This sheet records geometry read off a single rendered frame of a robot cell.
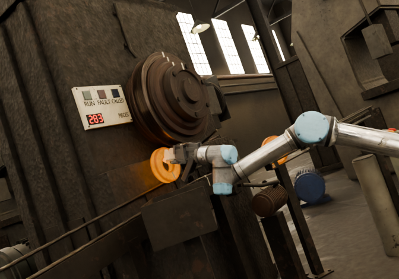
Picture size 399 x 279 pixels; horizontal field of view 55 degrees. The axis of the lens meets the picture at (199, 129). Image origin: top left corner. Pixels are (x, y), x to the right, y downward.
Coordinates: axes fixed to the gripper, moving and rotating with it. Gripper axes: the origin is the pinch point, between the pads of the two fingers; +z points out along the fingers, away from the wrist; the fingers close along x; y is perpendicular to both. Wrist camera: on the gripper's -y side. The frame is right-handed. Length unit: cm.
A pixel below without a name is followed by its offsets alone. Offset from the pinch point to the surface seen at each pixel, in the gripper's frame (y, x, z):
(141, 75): 38.3, -0.8, 6.4
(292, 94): 4, -433, 99
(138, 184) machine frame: -7.0, 13.4, 4.4
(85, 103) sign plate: 29.4, 22.7, 17.7
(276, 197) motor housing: -31, -49, -29
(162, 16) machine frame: 74, -55, 32
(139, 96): 29.3, 1.2, 7.5
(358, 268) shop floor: -73, -68, -61
